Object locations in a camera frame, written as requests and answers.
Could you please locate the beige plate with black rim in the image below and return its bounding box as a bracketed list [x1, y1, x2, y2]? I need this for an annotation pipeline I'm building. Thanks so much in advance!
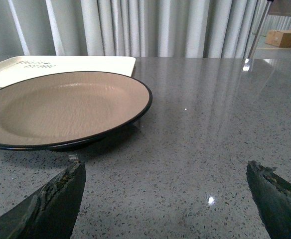
[0, 71, 152, 150]

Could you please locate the brown cardboard box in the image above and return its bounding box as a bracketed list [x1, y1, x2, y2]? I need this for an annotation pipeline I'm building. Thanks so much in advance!
[265, 30, 291, 48]

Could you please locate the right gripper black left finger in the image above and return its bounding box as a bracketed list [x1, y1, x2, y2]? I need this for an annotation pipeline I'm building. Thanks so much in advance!
[0, 161, 86, 239]

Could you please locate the white plastic tray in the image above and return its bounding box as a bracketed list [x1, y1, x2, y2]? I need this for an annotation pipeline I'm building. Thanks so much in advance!
[0, 56, 136, 89]

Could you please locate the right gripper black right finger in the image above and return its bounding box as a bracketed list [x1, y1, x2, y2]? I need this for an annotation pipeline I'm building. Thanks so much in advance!
[246, 161, 291, 239]

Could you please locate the grey pleated curtain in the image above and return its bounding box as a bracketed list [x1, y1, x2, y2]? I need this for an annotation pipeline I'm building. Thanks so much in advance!
[0, 0, 257, 58]

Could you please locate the metal stand pole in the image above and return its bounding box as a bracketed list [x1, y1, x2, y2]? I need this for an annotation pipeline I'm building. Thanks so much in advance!
[247, 0, 274, 59]

